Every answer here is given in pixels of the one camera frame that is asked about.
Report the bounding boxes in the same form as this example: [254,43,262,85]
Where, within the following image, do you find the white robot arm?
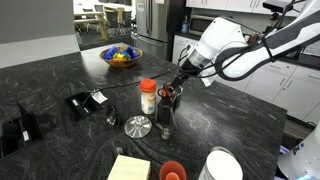
[170,0,320,90]

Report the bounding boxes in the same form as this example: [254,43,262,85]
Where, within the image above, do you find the wooden block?
[107,155,151,180]

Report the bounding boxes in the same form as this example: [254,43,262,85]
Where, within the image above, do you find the round metal lid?
[125,115,152,138]

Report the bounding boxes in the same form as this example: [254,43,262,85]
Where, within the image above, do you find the jar with orange lid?
[140,79,156,114]

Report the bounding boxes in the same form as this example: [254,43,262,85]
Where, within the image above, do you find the blue soap bottle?
[181,15,189,34]

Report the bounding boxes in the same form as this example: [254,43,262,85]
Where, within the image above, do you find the wooden dining table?
[74,11,107,40]

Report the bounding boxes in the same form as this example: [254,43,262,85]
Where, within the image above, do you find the orange cup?
[159,161,187,180]

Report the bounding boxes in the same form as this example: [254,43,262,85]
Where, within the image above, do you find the stainless steel refrigerator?
[135,0,170,60]

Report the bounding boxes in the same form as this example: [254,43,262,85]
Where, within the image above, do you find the white lidded container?
[198,146,243,180]

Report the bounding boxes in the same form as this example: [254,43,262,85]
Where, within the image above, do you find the black cable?
[93,68,183,93]

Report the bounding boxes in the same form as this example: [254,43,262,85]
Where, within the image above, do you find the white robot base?
[277,122,320,180]

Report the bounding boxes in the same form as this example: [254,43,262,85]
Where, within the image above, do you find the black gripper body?
[170,58,201,89]

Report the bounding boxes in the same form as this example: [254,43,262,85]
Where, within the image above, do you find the wooden bowl with packets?
[100,46,143,68]

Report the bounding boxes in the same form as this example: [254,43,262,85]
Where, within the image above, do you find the white kitchen cabinets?
[171,34,320,125]

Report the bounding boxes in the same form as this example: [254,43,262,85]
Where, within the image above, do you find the microwave oven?
[189,15,214,36]

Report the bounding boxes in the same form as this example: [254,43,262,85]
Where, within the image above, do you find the black power outlet box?
[65,92,103,119]

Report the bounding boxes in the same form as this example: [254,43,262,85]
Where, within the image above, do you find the black binder clip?
[107,105,117,126]

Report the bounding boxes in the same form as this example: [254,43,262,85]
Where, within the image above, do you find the metal measuring spoon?
[152,120,171,140]

